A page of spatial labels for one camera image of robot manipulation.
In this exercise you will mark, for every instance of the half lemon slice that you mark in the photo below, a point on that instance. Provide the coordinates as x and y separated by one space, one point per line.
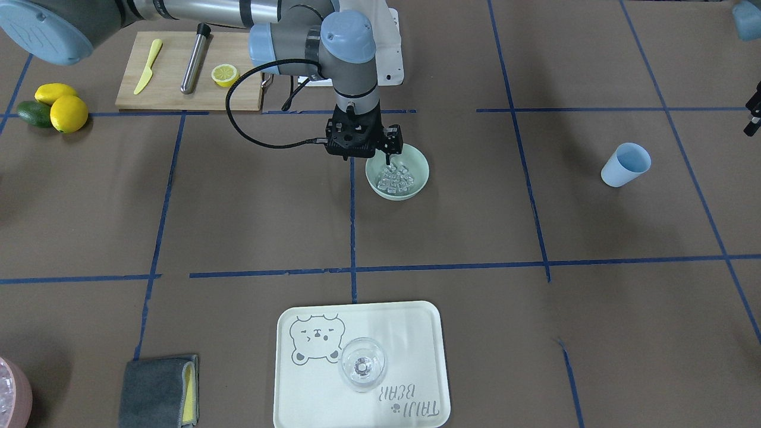
225 75

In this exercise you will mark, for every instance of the yellow plastic knife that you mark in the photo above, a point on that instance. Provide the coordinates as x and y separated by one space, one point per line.
147 72

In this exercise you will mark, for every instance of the yellow lemon large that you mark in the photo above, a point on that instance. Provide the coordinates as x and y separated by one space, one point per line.
68 114

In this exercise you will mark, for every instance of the cream bear tray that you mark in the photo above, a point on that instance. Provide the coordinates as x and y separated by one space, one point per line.
309 390

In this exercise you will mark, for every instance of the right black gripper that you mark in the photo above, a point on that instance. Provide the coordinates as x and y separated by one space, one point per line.
393 140

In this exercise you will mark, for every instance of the ice cubes in green bowl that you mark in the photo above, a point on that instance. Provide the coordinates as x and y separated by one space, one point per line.
396 181

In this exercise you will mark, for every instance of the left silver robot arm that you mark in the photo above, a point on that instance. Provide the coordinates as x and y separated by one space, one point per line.
746 15

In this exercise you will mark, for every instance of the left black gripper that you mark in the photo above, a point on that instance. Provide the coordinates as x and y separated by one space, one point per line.
755 110

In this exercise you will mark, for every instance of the steel muddler rod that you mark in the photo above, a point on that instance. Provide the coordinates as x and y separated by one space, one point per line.
191 75

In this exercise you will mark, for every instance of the clear wine glass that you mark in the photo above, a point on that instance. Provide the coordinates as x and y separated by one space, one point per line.
363 364

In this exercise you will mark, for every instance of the grey folded cloth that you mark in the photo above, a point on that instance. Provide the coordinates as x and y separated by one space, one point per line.
160 392

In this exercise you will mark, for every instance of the green ceramic bowl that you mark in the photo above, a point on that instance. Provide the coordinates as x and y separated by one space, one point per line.
410 157

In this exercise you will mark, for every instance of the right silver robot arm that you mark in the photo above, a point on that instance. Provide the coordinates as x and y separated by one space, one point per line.
65 32

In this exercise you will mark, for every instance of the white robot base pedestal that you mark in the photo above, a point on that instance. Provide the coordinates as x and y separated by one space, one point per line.
392 53

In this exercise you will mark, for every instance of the yellow lemon small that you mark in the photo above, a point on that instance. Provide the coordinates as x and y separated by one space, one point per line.
51 92

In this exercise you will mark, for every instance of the light blue plastic cup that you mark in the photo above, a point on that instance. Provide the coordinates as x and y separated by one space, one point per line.
629 161

